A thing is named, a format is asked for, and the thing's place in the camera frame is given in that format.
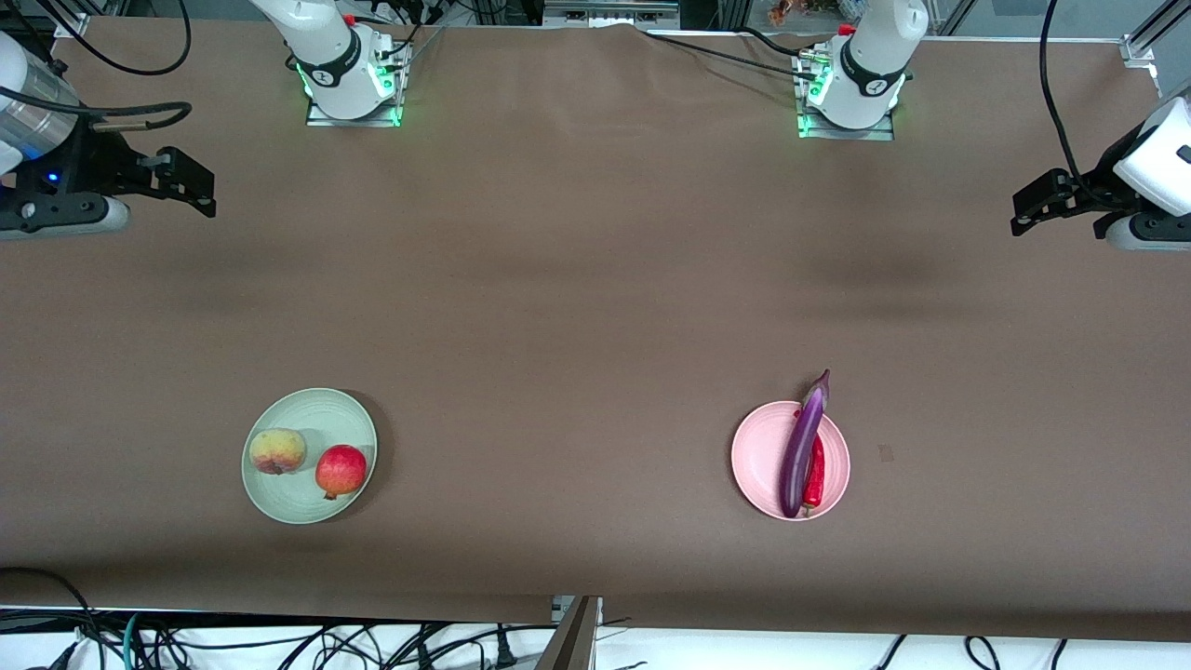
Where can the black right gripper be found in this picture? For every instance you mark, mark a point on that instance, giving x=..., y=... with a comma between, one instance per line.
x=91, y=161

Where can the brown table cloth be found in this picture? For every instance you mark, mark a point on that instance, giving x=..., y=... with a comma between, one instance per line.
x=595, y=279

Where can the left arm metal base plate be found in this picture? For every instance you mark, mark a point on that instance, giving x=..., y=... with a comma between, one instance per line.
x=884, y=126

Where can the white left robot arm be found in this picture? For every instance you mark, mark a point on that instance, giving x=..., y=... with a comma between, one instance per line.
x=875, y=65

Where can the pale green plate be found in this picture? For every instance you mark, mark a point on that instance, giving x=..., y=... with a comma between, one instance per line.
x=298, y=493

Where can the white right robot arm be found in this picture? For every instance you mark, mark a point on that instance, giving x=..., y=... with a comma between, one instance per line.
x=326, y=56

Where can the red chili pepper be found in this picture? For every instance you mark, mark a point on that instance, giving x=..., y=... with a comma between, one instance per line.
x=816, y=479

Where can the grey background equipment box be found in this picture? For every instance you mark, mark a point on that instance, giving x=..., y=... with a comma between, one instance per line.
x=609, y=11

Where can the pink plate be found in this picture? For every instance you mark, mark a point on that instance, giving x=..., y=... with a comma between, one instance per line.
x=758, y=461

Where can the red pomegranate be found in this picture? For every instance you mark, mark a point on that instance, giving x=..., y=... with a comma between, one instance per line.
x=341, y=471

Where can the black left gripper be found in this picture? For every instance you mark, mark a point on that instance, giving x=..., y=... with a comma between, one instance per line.
x=1090, y=194

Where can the brown upright bar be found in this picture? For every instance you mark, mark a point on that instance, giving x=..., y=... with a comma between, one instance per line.
x=569, y=642

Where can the yellow-pink peach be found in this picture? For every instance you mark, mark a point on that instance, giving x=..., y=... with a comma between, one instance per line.
x=276, y=451

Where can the purple eggplant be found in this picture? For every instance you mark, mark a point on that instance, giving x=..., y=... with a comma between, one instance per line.
x=800, y=456

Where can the aluminium frame profile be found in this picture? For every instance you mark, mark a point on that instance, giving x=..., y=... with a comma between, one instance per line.
x=1149, y=37
x=67, y=19

